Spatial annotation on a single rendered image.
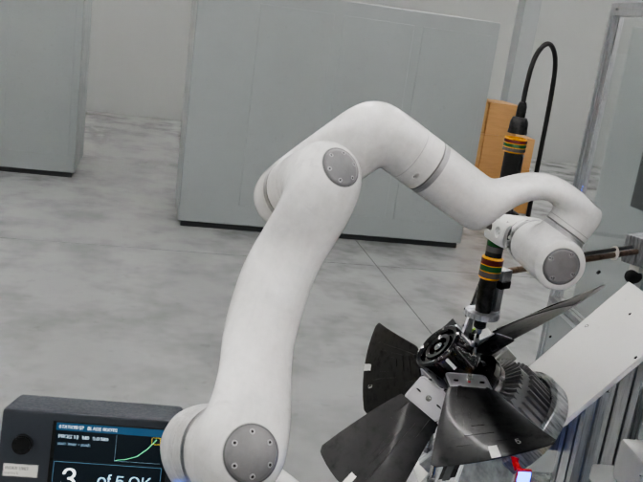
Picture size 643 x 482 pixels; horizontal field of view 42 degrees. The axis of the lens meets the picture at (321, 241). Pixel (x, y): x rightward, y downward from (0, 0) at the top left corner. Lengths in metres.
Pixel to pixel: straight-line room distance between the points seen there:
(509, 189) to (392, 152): 0.21
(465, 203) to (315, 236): 0.30
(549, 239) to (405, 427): 0.62
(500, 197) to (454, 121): 6.19
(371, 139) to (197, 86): 5.85
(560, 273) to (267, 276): 0.50
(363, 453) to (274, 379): 0.77
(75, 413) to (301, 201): 0.48
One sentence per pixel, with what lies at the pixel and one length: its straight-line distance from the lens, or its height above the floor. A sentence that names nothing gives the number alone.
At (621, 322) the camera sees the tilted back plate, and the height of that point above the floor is 1.30.
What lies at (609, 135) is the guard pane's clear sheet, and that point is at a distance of 2.97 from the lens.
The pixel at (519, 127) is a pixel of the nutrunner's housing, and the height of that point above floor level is 1.72.
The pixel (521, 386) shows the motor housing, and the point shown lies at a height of 1.17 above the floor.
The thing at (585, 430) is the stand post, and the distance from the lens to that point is 2.01.
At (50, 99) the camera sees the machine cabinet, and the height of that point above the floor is 0.76.
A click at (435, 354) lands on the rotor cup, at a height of 1.21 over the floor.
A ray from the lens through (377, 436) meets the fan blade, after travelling 1.82.
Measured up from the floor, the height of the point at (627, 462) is 0.93.
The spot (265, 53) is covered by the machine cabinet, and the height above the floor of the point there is 1.54.
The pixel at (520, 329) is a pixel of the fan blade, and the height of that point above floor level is 1.29.
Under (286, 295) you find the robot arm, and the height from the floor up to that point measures 1.51.
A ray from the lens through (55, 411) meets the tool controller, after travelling 1.32.
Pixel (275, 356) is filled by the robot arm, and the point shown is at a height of 1.44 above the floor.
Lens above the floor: 1.86
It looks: 15 degrees down
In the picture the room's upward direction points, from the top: 8 degrees clockwise
